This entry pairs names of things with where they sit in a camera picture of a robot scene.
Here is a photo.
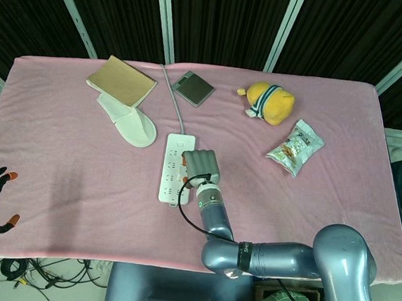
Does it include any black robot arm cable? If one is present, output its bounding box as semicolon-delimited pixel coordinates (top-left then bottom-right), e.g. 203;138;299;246
174;170;243;243

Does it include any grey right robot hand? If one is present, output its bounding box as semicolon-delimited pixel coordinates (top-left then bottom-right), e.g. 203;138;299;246
178;147;225;192

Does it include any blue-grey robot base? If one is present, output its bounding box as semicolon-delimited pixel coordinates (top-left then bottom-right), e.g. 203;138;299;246
102;260;258;301

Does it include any brown spiral notebook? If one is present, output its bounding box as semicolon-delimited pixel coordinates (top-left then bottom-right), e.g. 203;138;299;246
83;53;161;111

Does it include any yellow plush toy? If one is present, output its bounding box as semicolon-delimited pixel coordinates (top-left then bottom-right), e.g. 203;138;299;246
234;79;298;128

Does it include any dark square flat device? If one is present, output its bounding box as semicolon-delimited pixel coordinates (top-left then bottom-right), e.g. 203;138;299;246
169;69;217;109

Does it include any grey power strip cable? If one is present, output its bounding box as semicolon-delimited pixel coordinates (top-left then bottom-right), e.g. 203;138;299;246
152;63;192;137

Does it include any snack packet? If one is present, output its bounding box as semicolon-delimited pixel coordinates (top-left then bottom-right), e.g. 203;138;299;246
264;116;328;182

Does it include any floor cable bundle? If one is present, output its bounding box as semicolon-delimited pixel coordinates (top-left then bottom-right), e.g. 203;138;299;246
0;250;112;301

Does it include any white slipper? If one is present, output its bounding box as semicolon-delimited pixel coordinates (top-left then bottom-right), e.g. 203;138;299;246
92;91;161;150

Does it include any pink table cloth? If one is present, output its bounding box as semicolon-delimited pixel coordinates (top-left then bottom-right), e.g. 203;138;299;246
0;47;402;294

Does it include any white power strip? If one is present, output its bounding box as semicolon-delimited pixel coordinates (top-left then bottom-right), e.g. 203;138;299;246
156;132;198;210

